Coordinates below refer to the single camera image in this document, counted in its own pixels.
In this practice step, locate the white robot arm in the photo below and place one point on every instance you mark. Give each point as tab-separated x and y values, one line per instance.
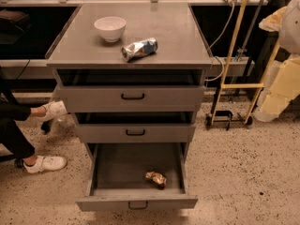
282	84

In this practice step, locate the grey drawer cabinet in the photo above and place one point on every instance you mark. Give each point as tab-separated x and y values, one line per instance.
180	44

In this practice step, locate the crushed blue silver can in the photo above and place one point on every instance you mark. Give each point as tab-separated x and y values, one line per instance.
139	49

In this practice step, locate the grey middle drawer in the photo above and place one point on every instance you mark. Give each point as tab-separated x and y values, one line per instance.
134	127

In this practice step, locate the grey drawer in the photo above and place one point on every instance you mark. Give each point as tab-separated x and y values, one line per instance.
130	90
117	180
134	127

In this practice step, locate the grey top drawer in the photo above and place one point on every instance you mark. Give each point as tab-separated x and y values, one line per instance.
130	90

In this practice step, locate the grey bottom drawer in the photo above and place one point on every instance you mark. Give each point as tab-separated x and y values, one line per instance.
117	180

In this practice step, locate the yellow hand truck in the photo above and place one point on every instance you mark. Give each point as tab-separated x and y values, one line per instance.
211	118

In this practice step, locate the white ceramic bowl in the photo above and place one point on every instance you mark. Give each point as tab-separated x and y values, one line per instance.
110	28

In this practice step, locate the white sneaker lower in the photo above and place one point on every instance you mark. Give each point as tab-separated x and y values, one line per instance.
38	164

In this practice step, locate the person's black trouser legs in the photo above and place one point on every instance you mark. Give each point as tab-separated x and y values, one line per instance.
14	112

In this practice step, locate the dark bag on shelf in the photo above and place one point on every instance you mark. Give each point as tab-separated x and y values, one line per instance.
12	20

